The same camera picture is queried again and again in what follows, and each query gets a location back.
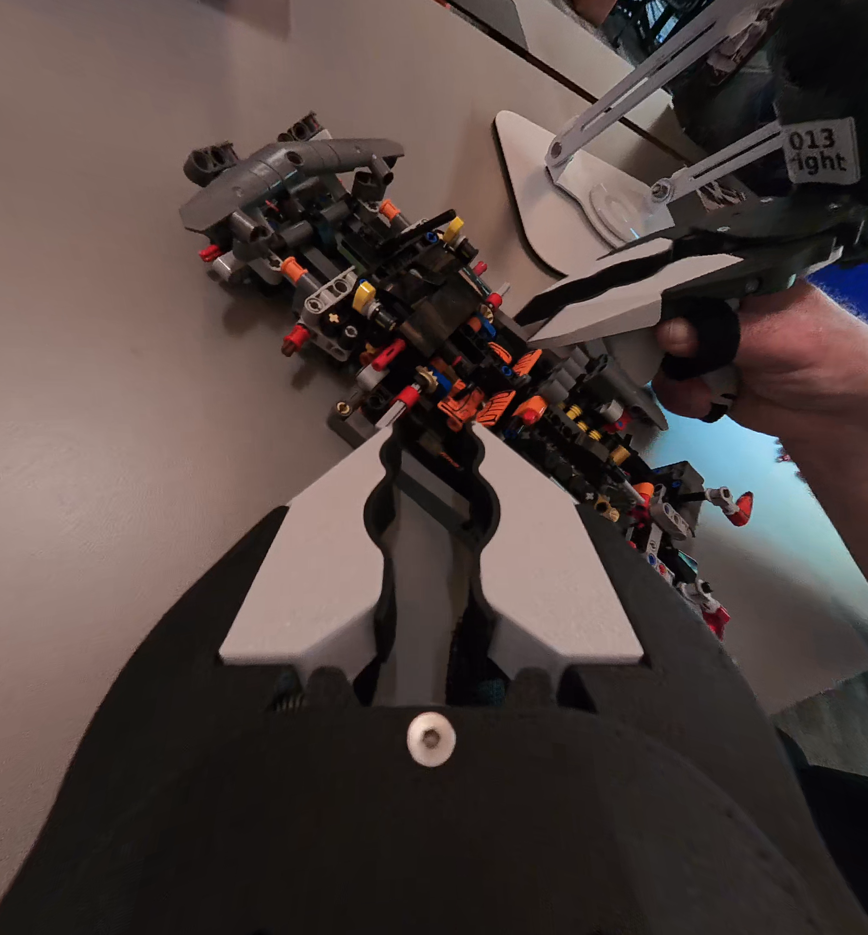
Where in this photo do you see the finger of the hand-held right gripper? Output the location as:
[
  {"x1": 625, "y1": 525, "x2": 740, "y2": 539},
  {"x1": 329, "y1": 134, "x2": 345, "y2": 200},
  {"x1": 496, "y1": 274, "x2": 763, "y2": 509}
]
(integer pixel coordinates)
[
  {"x1": 525, "y1": 287, "x2": 665, "y2": 352},
  {"x1": 513, "y1": 237, "x2": 744, "y2": 326}
]

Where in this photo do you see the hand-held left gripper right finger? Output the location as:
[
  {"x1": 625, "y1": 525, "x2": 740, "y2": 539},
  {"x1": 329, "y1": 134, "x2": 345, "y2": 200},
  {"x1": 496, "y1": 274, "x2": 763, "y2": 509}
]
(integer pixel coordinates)
[{"x1": 465, "y1": 422, "x2": 644, "y2": 680}]

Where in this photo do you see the person's right forearm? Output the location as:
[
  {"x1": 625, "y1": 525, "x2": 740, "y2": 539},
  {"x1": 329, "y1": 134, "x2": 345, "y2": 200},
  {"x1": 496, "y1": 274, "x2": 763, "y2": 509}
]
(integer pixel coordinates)
[{"x1": 774, "y1": 310, "x2": 868, "y2": 629}]

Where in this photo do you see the white book stand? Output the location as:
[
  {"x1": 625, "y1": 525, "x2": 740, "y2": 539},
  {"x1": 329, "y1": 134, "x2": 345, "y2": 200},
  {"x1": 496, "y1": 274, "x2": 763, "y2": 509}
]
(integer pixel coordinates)
[{"x1": 494, "y1": 0, "x2": 786, "y2": 280}]

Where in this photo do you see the person's right hand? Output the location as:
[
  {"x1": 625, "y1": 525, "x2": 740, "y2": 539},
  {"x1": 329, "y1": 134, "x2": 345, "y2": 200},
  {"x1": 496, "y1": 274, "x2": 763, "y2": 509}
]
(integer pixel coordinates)
[{"x1": 653, "y1": 281, "x2": 868, "y2": 441}]

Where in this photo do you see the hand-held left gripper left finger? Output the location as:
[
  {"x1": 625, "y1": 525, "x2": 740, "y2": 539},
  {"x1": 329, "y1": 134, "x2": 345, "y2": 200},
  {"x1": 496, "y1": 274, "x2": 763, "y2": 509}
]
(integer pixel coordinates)
[{"x1": 219, "y1": 427, "x2": 406, "y2": 706}]

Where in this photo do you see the lego car model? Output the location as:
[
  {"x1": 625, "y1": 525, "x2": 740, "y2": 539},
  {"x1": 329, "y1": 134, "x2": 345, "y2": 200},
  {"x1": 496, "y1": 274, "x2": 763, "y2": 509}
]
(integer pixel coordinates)
[{"x1": 178, "y1": 111, "x2": 755, "y2": 644}]

